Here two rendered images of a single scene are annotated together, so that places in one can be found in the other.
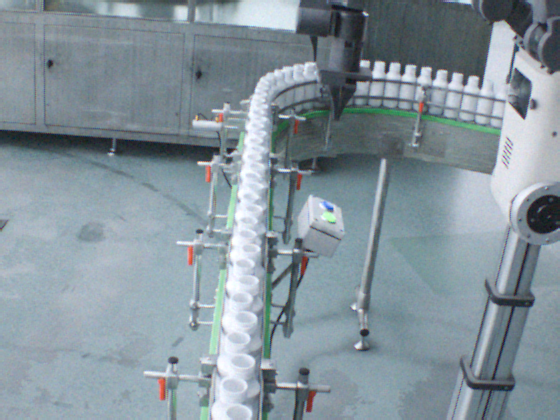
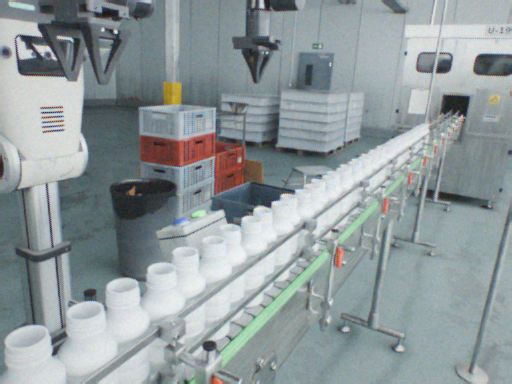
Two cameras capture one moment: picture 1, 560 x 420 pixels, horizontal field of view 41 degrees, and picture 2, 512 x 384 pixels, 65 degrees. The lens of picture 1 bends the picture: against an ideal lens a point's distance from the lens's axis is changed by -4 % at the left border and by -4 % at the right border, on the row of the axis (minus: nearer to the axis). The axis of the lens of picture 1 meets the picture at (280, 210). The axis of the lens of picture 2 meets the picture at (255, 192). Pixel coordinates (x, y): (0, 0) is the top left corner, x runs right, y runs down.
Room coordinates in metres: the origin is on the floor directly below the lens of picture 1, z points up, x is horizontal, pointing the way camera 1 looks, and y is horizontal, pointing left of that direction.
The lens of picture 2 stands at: (2.20, 0.42, 1.41)
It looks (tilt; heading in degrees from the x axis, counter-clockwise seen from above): 16 degrees down; 211
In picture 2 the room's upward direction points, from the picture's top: 3 degrees clockwise
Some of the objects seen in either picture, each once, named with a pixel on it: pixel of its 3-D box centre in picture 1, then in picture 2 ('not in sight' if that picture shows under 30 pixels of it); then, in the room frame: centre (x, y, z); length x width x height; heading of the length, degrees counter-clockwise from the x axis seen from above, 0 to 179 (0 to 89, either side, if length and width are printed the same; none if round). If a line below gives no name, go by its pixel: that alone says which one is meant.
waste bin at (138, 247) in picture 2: not in sight; (145, 229); (0.33, -1.60, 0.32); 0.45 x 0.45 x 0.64
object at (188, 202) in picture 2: not in sight; (179, 194); (-0.43, -1.97, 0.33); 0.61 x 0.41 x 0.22; 9
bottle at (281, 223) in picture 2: (247, 231); (277, 241); (1.50, 0.06, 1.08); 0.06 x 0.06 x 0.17
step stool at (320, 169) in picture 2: not in sight; (308, 183); (-2.07, -1.43, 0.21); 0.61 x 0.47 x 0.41; 56
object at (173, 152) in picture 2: not in sight; (179, 145); (-0.44, -1.98, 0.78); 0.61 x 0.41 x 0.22; 9
